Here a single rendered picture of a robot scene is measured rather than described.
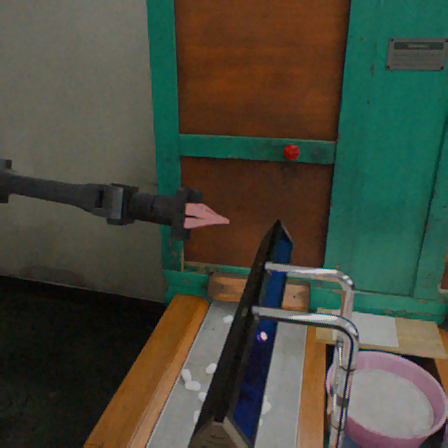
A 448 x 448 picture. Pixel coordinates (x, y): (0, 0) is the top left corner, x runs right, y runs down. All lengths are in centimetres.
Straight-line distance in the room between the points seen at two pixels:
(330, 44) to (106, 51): 134
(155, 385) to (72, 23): 175
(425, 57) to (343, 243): 50
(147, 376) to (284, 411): 33
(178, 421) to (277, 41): 91
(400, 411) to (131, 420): 60
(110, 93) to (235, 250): 122
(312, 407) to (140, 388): 39
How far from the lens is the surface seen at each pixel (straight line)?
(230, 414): 56
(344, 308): 87
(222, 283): 131
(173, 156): 124
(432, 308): 138
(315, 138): 117
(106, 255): 260
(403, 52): 115
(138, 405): 106
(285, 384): 114
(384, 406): 115
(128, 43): 221
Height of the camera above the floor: 152
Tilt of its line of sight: 24 degrees down
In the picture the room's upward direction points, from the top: straight up
